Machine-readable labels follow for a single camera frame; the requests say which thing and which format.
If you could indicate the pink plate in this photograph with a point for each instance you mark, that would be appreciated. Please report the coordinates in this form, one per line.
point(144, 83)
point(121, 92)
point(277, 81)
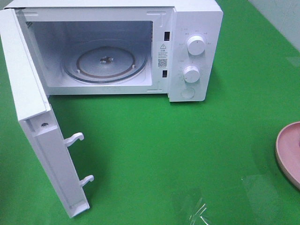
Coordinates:
point(288, 152)

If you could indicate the glass microwave turntable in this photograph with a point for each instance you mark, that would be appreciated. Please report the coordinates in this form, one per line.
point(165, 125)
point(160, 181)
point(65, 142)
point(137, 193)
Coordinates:
point(106, 60)

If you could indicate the white microwave knob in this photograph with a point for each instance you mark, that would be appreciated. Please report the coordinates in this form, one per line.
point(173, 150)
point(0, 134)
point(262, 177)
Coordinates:
point(196, 45)
point(191, 74)

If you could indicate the white microwave door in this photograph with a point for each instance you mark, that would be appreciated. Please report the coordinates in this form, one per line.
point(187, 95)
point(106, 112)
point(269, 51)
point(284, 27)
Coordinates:
point(37, 119)

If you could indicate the green table mat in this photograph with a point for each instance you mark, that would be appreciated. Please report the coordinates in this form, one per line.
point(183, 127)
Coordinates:
point(141, 148)

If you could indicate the white partition panel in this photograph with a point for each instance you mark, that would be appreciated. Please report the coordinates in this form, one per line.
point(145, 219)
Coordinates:
point(284, 15)

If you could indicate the white microwave oven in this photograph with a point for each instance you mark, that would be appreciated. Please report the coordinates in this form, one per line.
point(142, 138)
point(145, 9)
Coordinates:
point(51, 27)

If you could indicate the white round door button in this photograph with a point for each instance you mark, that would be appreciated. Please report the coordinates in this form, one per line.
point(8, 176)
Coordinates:
point(188, 93)

